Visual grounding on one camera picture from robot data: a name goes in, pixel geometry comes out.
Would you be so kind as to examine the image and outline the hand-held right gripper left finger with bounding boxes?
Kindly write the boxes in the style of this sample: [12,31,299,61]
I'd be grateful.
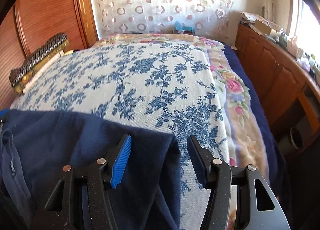
[30,134,132,230]

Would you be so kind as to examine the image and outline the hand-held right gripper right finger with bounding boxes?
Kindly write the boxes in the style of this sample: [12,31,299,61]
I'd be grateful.
[187,135,292,230]

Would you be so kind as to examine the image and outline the navy printed t-shirt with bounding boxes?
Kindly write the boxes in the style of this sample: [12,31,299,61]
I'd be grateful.
[0,109,182,230]

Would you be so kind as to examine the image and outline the blue zippered garment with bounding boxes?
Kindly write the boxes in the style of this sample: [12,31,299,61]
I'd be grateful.
[0,130,35,223]

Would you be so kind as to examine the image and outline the dark dotted pillow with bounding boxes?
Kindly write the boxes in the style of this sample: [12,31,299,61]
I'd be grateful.
[9,33,70,94]

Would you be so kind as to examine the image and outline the navy bed sheet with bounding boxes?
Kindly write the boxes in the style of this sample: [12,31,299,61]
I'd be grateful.
[222,42,293,195]

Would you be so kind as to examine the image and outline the blue floral blanket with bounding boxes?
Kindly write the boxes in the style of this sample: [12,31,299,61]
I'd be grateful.
[10,41,230,230]

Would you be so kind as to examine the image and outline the dark round bin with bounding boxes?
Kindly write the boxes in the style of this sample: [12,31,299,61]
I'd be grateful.
[289,127,304,150]

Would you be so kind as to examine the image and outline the wooden slatted wardrobe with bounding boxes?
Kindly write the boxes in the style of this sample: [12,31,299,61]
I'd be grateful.
[0,0,99,110]

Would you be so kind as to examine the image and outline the wooden low cabinet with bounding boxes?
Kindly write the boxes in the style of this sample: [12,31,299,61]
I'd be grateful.
[235,23,320,160]

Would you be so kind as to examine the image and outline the blue tissue box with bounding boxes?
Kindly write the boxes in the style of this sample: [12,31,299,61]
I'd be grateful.
[172,21,195,34]

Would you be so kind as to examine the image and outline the cardboard box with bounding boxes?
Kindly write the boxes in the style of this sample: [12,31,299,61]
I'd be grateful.
[254,18,273,35]

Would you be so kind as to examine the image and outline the pink bottle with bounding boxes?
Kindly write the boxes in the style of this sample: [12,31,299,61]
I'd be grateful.
[287,36,299,55]

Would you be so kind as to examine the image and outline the folded floral cloth pile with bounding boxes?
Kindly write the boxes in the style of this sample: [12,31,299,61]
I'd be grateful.
[239,11,263,24]

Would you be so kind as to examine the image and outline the sheer circle-patterned curtain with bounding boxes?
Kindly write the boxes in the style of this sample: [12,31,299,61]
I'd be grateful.
[87,0,238,40]

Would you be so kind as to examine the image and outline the window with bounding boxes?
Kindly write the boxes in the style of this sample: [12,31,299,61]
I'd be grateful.
[287,0,320,52]

